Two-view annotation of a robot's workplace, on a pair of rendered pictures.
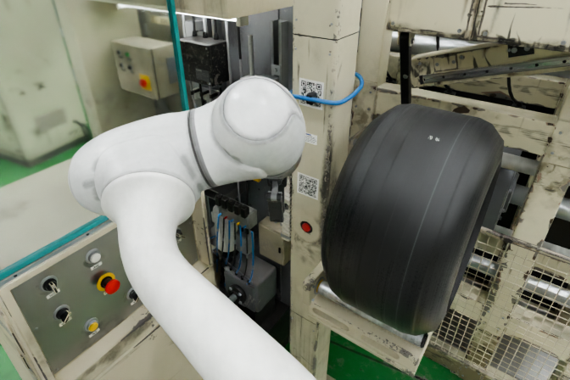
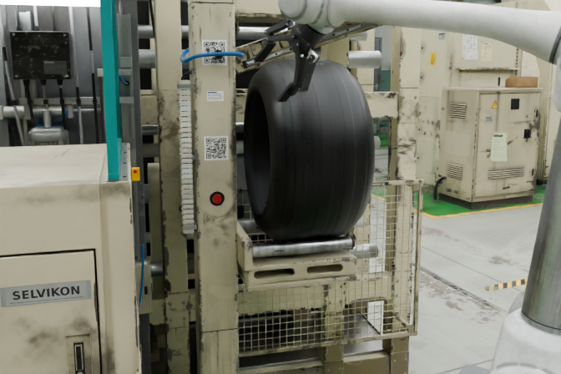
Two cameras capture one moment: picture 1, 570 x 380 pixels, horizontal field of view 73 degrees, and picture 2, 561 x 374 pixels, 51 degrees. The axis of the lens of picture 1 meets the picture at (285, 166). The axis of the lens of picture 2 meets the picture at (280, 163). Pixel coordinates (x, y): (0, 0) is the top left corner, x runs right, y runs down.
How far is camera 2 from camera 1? 1.28 m
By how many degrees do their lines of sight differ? 51
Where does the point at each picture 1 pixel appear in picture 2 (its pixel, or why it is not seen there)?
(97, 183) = not seen: outside the picture
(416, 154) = (319, 71)
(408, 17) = (243, 4)
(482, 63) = (285, 43)
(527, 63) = not seen: hidden behind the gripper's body
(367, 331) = (310, 260)
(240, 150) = not seen: outside the picture
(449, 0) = not seen: outside the picture
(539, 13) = not seen: outside the picture
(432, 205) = (349, 92)
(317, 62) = (219, 23)
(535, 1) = not seen: outside the picture
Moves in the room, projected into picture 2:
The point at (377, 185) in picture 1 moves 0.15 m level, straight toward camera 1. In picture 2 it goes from (310, 92) to (343, 93)
